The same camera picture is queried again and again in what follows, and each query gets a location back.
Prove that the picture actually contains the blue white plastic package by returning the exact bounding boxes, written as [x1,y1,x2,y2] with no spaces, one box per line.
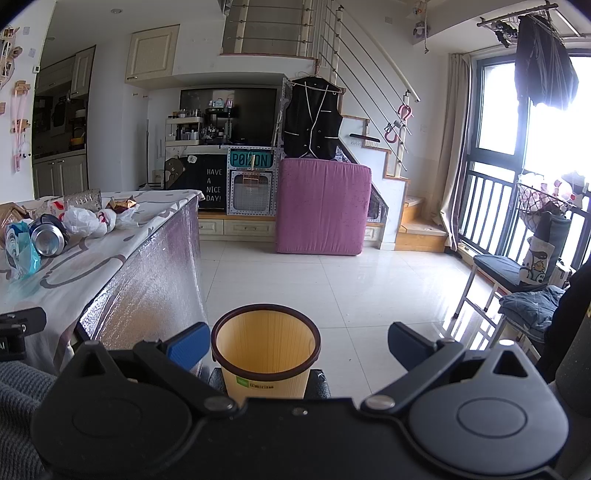
[5,221,41,281]

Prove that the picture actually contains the crushed blue pepsi can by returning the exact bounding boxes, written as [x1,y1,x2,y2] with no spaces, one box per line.
[29,214,69,257]

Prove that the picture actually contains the brown cardboard box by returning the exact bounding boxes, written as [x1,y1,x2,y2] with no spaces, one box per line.
[0,202,30,233]

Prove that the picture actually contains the white red plastic bag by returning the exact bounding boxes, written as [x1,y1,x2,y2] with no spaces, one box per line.
[62,206,138,238]

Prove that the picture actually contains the clear plastic bottle red label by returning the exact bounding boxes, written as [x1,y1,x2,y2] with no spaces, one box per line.
[47,189,102,216]

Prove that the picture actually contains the red gold small box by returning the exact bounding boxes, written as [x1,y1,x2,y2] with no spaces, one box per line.
[106,196,137,215]

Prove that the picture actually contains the yellow plastic trash bin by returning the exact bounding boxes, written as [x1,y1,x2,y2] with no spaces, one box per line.
[211,304,322,405]

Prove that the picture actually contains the pink cartoon tablecloth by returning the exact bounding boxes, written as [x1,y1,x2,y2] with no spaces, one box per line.
[1,190,206,374]

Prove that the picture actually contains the folding chair with cushion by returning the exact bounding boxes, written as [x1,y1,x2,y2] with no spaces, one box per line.
[452,254,552,354]

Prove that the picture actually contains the folded blue clothes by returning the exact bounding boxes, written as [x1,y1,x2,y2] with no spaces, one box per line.
[499,285,565,343]

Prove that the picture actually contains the cartoon print tote bag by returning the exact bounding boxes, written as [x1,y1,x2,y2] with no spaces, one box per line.
[519,234,557,286]

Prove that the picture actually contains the black have a nice day board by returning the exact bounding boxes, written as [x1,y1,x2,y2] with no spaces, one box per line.
[170,154,228,213]

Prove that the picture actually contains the poison sign pet cage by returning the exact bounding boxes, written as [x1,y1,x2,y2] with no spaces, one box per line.
[226,146,280,217]

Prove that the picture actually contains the white rolling shelf cart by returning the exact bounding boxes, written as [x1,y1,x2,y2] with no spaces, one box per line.
[164,116,204,189]

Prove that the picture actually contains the black vest on hanger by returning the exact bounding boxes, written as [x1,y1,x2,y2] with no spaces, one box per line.
[283,76,342,160]

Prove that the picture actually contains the beige curtain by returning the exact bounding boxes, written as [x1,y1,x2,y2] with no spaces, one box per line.
[433,53,473,251]

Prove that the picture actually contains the dark hanging garment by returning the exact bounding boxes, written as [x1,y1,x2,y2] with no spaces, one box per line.
[515,14,579,110]

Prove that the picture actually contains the wire flower basket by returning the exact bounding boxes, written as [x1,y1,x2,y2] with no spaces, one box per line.
[517,173,589,231]

